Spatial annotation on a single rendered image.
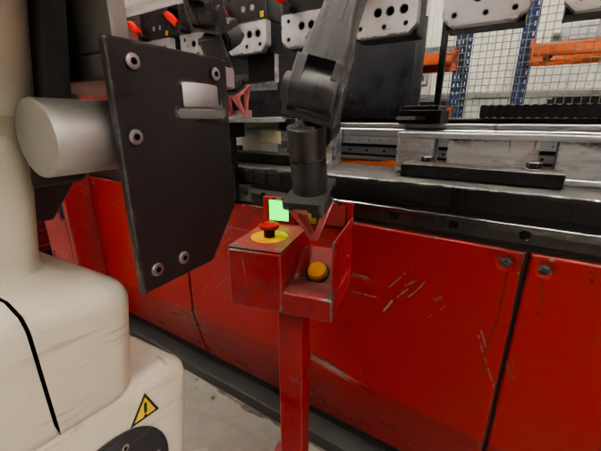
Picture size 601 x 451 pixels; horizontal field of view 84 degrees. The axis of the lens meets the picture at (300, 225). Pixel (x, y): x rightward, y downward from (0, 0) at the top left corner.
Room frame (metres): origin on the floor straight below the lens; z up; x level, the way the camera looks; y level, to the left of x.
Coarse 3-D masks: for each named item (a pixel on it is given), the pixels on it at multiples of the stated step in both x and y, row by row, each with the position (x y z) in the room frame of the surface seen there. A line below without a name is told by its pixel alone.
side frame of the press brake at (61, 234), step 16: (96, 96) 1.50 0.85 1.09; (80, 192) 1.39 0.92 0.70; (64, 208) 1.34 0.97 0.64; (80, 208) 1.38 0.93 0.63; (48, 224) 1.44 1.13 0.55; (64, 224) 1.35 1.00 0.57; (80, 224) 1.37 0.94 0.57; (96, 224) 1.42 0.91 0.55; (64, 240) 1.37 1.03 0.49; (80, 240) 1.36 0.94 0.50; (96, 240) 1.41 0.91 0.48; (64, 256) 1.39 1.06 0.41; (80, 256) 1.35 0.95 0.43; (96, 256) 1.40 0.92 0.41
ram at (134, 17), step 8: (152, 0) 1.28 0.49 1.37; (160, 0) 1.26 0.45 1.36; (168, 0) 1.24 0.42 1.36; (176, 0) 1.21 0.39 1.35; (128, 8) 1.35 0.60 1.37; (136, 8) 1.33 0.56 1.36; (144, 8) 1.30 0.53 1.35; (152, 8) 1.28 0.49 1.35; (160, 8) 1.26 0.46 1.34; (176, 8) 1.26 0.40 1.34; (128, 16) 1.36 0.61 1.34; (136, 16) 1.35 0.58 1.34; (136, 24) 1.45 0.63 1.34
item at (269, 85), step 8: (248, 56) 1.10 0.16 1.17; (256, 56) 1.08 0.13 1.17; (264, 56) 1.07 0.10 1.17; (272, 56) 1.05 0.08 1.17; (248, 64) 1.10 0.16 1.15; (256, 64) 1.09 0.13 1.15; (264, 64) 1.07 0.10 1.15; (272, 64) 1.05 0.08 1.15; (248, 72) 1.10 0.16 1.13; (256, 72) 1.09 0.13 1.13; (264, 72) 1.07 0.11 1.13; (272, 72) 1.05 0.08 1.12; (256, 80) 1.09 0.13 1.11; (264, 80) 1.07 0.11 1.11; (272, 80) 1.05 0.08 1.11; (256, 88) 1.10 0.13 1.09; (264, 88) 1.08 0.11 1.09; (272, 88) 1.07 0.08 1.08
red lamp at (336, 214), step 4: (332, 208) 0.66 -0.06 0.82; (336, 208) 0.66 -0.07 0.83; (340, 208) 0.66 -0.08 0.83; (344, 208) 0.65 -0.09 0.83; (332, 212) 0.66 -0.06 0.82; (336, 212) 0.66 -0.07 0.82; (340, 212) 0.66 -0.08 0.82; (344, 212) 0.65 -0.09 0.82; (328, 216) 0.66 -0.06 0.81; (332, 216) 0.66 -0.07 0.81; (336, 216) 0.66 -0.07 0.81; (340, 216) 0.66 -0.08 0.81; (344, 216) 0.65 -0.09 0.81; (328, 220) 0.66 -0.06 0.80; (332, 220) 0.66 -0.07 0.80; (336, 220) 0.66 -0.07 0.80; (340, 220) 0.66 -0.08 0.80; (344, 220) 0.65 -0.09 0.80; (328, 224) 0.66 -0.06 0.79; (332, 224) 0.66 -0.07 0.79; (336, 224) 0.66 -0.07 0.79; (340, 224) 0.66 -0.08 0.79; (344, 224) 0.65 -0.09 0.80
